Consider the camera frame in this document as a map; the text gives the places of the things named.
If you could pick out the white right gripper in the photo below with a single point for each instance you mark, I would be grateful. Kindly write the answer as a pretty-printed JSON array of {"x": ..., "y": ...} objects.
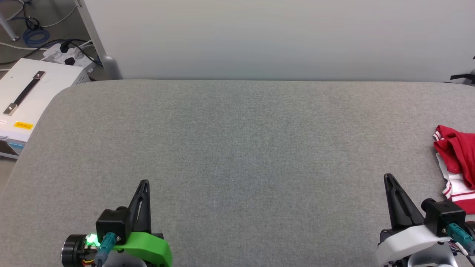
[{"x": 404, "y": 243}]

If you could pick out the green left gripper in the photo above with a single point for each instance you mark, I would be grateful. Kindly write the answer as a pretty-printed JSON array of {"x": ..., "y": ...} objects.
[{"x": 148, "y": 246}]

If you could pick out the red and white jersey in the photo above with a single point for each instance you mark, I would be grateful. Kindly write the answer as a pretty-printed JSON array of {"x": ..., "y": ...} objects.
[{"x": 460, "y": 152}]

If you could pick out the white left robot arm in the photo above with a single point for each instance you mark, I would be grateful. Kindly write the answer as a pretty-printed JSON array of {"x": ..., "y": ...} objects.
[{"x": 126, "y": 261}]

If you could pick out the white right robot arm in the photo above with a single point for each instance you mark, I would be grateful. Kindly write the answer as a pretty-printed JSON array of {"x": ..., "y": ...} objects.
[{"x": 434, "y": 262}]

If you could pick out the yellow warning sticker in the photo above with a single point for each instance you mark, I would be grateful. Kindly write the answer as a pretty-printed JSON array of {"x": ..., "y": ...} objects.
[{"x": 23, "y": 125}]

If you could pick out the white equipment box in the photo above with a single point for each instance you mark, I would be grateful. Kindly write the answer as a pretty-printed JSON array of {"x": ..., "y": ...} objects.
[{"x": 55, "y": 79}]

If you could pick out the white power strip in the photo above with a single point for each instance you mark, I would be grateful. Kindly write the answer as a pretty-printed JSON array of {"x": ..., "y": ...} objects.
[{"x": 83, "y": 59}]

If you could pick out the black power plug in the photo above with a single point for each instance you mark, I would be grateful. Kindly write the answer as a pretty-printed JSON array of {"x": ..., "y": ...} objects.
[
  {"x": 64, "y": 47},
  {"x": 69, "y": 60}
]

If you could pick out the white partition board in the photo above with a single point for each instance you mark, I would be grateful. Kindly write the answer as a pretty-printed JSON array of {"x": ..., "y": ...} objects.
[{"x": 278, "y": 37}]

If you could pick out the grey metal furniture leg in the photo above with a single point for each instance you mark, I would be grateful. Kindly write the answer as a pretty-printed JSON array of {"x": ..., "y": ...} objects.
[{"x": 9, "y": 29}]

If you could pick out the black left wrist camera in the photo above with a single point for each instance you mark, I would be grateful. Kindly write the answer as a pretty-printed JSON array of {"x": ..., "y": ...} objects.
[{"x": 113, "y": 222}]

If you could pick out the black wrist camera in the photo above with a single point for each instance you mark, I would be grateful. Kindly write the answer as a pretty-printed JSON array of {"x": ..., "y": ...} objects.
[
  {"x": 113, "y": 222},
  {"x": 443, "y": 215}
]

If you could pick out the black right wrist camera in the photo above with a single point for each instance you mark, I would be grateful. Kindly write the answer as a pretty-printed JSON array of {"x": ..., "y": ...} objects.
[{"x": 443, "y": 215}]

